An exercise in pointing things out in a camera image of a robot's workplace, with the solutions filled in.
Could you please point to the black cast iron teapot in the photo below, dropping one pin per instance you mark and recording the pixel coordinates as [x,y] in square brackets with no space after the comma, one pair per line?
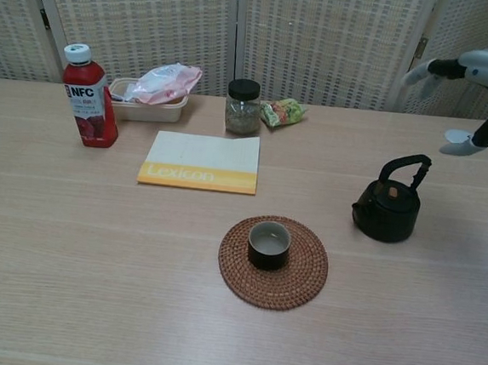
[388,220]

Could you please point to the pink white plastic bag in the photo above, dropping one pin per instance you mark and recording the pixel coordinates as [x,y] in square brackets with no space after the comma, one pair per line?
[167,82]

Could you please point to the red NFC juice bottle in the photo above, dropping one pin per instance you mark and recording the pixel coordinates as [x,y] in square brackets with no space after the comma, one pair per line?
[90,109]

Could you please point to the brass screen hinge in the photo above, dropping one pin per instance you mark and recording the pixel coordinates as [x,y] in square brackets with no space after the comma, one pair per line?
[421,47]
[45,19]

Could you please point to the white yellow Lexicon book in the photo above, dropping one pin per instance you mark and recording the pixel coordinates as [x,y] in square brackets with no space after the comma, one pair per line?
[199,157]

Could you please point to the green snack packet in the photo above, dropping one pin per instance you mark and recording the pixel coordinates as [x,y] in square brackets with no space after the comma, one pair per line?
[282,111]

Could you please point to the glass jar black lid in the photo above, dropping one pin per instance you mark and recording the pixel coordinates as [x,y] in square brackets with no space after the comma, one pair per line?
[242,114]

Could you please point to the woven folding screen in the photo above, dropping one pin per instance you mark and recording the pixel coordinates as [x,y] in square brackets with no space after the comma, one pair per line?
[155,21]

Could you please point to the beige plastic food container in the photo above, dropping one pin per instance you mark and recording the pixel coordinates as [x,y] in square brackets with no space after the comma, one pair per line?
[147,113]

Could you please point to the round woven rattan coaster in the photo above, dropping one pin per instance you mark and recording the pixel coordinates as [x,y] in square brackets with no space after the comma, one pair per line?
[303,281]

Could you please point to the black teacup grey inside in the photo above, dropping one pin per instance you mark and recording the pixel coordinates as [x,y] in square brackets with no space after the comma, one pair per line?
[267,259]

